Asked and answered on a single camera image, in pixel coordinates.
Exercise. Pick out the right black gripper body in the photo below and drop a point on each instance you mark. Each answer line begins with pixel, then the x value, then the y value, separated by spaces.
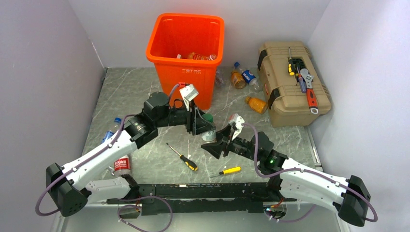
pixel 231 147

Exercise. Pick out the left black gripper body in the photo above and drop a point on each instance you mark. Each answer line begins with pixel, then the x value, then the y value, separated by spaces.
pixel 190 117

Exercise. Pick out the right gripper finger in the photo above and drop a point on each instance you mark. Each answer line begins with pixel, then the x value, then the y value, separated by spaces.
pixel 216 149
pixel 225 134

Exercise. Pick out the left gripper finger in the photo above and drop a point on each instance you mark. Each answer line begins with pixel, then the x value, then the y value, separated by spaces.
pixel 199 115
pixel 203 126

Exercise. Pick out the white label clear bottle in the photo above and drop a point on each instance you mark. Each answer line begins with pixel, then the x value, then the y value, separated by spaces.
pixel 209 136

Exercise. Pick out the red label water bottle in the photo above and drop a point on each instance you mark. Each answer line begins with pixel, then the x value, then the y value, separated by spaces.
pixel 122 166

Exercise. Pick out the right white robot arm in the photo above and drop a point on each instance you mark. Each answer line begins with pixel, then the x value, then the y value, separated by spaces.
pixel 349 197

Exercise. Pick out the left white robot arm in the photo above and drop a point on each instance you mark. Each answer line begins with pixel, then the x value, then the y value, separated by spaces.
pixel 71 186

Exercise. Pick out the crushed clear bottle behind bin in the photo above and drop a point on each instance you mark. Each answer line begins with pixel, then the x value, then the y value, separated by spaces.
pixel 218 79

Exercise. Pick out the orange plastic bin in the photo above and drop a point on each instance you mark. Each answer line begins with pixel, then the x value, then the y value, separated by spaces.
pixel 173 37

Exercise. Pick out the small yellow screwdriver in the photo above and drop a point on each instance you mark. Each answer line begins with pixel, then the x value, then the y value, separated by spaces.
pixel 228 171

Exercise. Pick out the black yellow screwdriver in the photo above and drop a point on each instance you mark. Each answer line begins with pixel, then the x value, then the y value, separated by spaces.
pixel 189 163

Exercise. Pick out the small orange juice bottle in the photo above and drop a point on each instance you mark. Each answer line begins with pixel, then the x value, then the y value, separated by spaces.
pixel 256 104

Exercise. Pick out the orange bottle blue cap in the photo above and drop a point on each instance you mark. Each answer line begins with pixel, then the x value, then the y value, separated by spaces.
pixel 237 79

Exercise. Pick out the Pepsi bottle near toolbox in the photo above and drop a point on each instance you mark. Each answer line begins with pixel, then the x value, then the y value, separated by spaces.
pixel 251 80

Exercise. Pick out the tan plastic toolbox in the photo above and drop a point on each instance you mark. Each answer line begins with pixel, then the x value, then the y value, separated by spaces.
pixel 286 104

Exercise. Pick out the orange adjustable wrench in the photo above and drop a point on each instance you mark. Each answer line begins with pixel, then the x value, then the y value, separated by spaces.
pixel 310 94

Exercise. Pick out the yellow screwdriver on toolbox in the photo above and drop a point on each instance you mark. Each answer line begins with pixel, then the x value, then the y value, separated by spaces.
pixel 291 69

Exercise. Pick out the blue red screwdriver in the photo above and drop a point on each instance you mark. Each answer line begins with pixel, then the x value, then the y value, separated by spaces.
pixel 300 79

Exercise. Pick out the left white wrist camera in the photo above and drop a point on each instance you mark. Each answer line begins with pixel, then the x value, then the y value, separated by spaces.
pixel 188 92

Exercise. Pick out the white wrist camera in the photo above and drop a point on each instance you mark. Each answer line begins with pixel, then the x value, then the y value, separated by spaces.
pixel 188 92
pixel 236 122

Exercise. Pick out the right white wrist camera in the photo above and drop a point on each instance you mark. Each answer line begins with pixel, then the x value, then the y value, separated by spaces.
pixel 236 122

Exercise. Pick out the black base frame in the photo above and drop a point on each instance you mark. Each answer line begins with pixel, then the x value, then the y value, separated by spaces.
pixel 154 199

